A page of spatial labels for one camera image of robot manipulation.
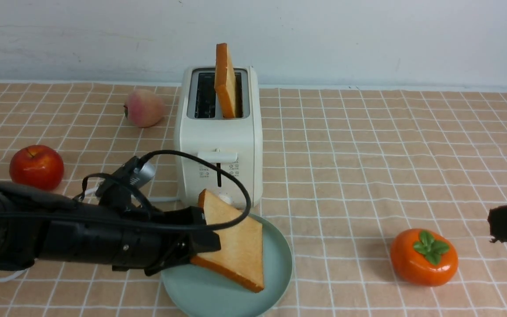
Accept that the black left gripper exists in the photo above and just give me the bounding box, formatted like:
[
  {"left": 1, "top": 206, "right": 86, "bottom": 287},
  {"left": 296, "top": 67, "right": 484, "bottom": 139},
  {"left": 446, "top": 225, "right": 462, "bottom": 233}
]
[{"left": 111, "top": 206, "right": 221, "bottom": 276}]

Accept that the toasted bread slice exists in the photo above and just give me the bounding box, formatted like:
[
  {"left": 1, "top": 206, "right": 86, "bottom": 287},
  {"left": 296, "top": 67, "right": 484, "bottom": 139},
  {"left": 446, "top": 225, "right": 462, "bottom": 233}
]
[
  {"left": 191, "top": 189, "right": 265, "bottom": 293},
  {"left": 214, "top": 43, "right": 238, "bottom": 118}
]

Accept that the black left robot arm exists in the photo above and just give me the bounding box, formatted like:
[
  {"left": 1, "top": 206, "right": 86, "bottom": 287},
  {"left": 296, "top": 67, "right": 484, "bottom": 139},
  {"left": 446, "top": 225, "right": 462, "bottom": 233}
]
[{"left": 0, "top": 182, "right": 221, "bottom": 276}]

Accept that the light green round plate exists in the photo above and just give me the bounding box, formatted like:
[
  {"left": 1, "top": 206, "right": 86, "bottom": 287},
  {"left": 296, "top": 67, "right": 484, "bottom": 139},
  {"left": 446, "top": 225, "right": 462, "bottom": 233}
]
[{"left": 162, "top": 214, "right": 294, "bottom": 317}]

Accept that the white two-slot toaster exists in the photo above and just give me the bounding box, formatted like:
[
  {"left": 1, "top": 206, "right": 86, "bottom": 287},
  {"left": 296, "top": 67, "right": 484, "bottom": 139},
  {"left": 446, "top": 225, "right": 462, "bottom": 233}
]
[{"left": 173, "top": 66, "right": 263, "bottom": 209}]

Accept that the pink peach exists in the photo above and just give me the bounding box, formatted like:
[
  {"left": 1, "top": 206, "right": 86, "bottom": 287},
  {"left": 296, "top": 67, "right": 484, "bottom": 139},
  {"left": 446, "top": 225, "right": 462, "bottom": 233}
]
[{"left": 123, "top": 89, "right": 167, "bottom": 128}]

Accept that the red apple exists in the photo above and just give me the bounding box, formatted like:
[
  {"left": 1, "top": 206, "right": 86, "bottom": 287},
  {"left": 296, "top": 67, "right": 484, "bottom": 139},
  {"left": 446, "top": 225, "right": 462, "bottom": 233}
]
[{"left": 9, "top": 144, "right": 65, "bottom": 192}]

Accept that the orange persimmon with green leaf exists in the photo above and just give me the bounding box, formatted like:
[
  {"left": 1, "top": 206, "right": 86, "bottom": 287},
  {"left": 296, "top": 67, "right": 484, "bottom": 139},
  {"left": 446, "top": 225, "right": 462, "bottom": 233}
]
[{"left": 390, "top": 228, "right": 459, "bottom": 287}]

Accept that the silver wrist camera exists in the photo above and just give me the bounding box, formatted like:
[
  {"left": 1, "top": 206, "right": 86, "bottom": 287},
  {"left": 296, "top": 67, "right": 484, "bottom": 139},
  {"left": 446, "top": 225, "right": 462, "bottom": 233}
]
[{"left": 95, "top": 156, "right": 155, "bottom": 211}]

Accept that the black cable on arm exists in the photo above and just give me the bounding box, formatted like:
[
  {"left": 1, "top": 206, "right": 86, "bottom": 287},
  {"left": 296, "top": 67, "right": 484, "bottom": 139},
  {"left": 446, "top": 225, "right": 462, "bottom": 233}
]
[{"left": 74, "top": 150, "right": 252, "bottom": 232}]

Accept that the white toaster power cord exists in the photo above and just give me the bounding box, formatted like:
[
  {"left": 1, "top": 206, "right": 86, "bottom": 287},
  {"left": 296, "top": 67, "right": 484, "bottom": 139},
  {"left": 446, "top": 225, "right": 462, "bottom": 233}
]
[{"left": 0, "top": 189, "right": 179, "bottom": 283}]

